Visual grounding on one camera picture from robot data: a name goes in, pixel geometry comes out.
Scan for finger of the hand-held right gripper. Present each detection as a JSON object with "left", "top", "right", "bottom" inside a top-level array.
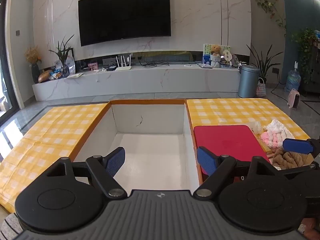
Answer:
[
  {"left": 280, "top": 164, "right": 320, "bottom": 182},
  {"left": 282, "top": 137, "right": 320, "bottom": 156}
]

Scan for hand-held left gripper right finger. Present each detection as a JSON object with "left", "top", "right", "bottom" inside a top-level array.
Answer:
[{"left": 191, "top": 146, "right": 284, "bottom": 199}]

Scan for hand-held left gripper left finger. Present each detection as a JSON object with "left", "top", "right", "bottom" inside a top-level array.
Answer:
[{"left": 46, "top": 146, "right": 128, "bottom": 199}]

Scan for brown fluffy towel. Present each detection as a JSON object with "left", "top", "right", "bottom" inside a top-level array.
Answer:
[{"left": 271, "top": 147, "right": 316, "bottom": 171}]

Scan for white box orange rim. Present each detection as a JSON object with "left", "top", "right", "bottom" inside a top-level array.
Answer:
[{"left": 71, "top": 99, "right": 203, "bottom": 191}]

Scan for pink fluffy cloth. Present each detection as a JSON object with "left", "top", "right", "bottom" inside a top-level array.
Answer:
[{"left": 260, "top": 131, "right": 286, "bottom": 151}]

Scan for white fluffy cloth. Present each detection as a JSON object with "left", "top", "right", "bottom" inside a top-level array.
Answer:
[{"left": 264, "top": 119, "right": 291, "bottom": 140}]

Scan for red flat board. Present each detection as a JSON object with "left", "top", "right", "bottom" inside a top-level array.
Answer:
[{"left": 193, "top": 125, "right": 272, "bottom": 178}]

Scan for clear plastic bag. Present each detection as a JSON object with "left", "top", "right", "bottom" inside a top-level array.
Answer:
[{"left": 246, "top": 120, "right": 263, "bottom": 134}]

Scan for pink space heater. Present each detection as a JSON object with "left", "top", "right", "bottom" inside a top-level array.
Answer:
[{"left": 287, "top": 89, "right": 301, "bottom": 109}]

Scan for blue water bottle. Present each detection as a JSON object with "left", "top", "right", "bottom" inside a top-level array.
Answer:
[{"left": 285, "top": 61, "right": 302, "bottom": 93}]

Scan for woven basket bag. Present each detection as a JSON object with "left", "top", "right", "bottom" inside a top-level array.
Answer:
[{"left": 256, "top": 77, "right": 267, "bottom": 97}]

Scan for yellow checked table cover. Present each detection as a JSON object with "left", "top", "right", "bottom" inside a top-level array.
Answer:
[{"left": 0, "top": 98, "right": 312, "bottom": 209}]

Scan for grey blue trash can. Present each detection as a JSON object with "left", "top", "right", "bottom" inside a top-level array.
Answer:
[{"left": 237, "top": 64, "right": 261, "bottom": 99}]

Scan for white marble television console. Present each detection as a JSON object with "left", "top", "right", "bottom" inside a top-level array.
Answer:
[{"left": 32, "top": 63, "right": 242, "bottom": 102}]

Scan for tall leafy floor plant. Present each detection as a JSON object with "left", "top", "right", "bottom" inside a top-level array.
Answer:
[{"left": 246, "top": 43, "right": 284, "bottom": 86}]

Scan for white router with antennas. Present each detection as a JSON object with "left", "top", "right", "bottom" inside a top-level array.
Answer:
[{"left": 114, "top": 54, "right": 133, "bottom": 72}]

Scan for bushy green shelf plant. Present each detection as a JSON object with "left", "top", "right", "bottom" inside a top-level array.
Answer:
[{"left": 291, "top": 28, "right": 320, "bottom": 83}]

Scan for blue snack packets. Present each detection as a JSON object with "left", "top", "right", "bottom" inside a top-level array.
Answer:
[{"left": 49, "top": 69, "right": 63, "bottom": 81}]

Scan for white round hand fan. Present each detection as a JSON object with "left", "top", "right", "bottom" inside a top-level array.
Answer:
[{"left": 222, "top": 50, "right": 240, "bottom": 67}]

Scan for brown teddy bear bouquet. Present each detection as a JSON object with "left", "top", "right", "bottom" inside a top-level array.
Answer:
[{"left": 209, "top": 44, "right": 223, "bottom": 68}]

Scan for golden brown ornament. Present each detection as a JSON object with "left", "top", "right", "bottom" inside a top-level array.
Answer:
[{"left": 37, "top": 69, "right": 53, "bottom": 83}]

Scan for green plant in glass vase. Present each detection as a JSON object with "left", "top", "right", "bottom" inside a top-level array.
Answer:
[{"left": 48, "top": 34, "right": 75, "bottom": 78}]

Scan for dark vase with yellow flowers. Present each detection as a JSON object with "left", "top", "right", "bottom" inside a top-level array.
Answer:
[{"left": 24, "top": 46, "right": 42, "bottom": 84}]

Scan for grey striped cloth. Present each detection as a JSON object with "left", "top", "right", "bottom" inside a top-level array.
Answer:
[{"left": 0, "top": 213, "right": 23, "bottom": 240}]

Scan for hanging vine plant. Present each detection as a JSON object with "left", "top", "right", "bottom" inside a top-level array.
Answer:
[{"left": 256, "top": 0, "right": 287, "bottom": 36}]

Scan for glass sliding door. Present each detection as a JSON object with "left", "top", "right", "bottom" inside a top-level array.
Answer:
[{"left": 0, "top": 0, "right": 26, "bottom": 114}]

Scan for black cables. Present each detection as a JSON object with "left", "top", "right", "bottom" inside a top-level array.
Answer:
[{"left": 138, "top": 59, "right": 171, "bottom": 68}]

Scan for black wall television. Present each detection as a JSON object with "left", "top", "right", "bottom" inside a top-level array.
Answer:
[{"left": 78, "top": 0, "right": 172, "bottom": 47}]

